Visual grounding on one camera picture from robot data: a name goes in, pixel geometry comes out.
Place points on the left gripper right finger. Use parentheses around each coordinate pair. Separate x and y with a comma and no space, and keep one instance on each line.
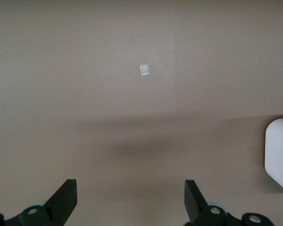
(200,209)

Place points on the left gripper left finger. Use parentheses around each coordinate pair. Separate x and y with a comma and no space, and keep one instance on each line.
(56,207)

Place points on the pink plastic box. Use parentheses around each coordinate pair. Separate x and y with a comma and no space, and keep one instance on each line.
(276,153)

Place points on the small clear tape piece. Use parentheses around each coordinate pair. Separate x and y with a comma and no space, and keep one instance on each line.
(144,70)

